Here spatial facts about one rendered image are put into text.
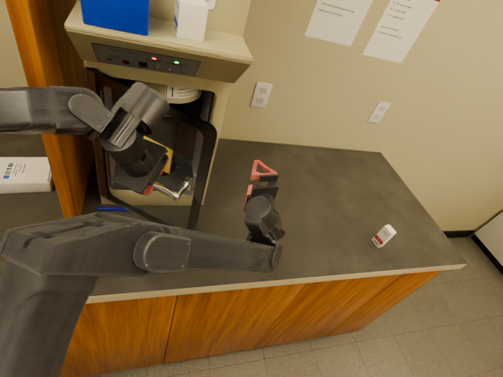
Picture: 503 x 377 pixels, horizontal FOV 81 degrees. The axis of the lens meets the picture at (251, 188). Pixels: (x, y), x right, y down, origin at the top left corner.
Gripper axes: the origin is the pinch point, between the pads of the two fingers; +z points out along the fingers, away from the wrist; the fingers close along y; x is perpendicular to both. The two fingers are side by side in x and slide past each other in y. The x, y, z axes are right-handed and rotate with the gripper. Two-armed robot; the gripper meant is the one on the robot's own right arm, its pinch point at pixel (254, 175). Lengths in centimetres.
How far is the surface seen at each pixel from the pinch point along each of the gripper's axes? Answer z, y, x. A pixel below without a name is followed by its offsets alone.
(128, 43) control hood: 2.2, 32.7, 27.5
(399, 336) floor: -26, -135, -116
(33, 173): 21, -16, 62
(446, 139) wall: 52, -34, -136
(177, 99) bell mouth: 14.2, 14.3, 19.3
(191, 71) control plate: 7.5, 25.2, 16.2
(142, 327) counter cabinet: -17, -55, 35
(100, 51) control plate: 5.9, 29.3, 32.9
